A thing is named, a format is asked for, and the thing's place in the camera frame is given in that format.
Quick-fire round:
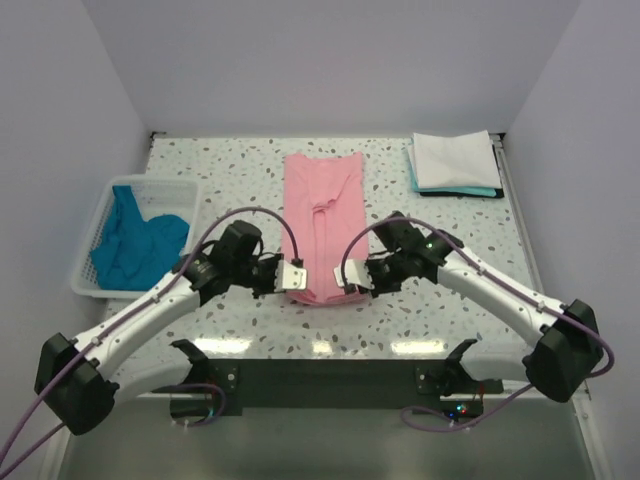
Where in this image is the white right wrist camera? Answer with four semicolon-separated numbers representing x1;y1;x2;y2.
334;259;373;290

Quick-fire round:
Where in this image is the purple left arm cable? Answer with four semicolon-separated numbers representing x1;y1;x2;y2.
0;207;305;479

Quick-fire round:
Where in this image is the folded black t shirt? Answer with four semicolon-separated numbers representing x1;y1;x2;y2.
408;137;503;198

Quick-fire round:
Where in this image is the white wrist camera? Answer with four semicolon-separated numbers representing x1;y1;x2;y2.
334;259;373;290
274;259;308;292

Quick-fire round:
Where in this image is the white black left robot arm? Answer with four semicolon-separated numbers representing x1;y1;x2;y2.
35;220;287;435

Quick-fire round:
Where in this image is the folded teal t shirt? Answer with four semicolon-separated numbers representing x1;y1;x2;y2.
406;145;504;198

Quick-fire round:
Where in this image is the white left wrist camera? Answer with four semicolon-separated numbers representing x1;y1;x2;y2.
274;259;308;292

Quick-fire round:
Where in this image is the white plastic basket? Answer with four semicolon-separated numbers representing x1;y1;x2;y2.
71;175;202;300

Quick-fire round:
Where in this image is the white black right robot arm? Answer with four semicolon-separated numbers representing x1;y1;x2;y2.
353;212;613;403

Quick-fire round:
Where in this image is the folded white t shirt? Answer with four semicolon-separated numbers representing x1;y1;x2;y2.
407;130;502;189

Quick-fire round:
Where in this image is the blue t shirt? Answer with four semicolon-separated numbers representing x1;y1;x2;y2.
90;185;189;291

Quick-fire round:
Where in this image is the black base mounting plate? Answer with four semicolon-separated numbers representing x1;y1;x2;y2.
169;359;504;424

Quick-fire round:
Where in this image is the pink t shirt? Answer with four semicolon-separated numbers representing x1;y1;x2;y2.
281;152;367;307

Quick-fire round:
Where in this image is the aluminium frame rail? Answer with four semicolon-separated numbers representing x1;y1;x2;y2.
63;353;592;400

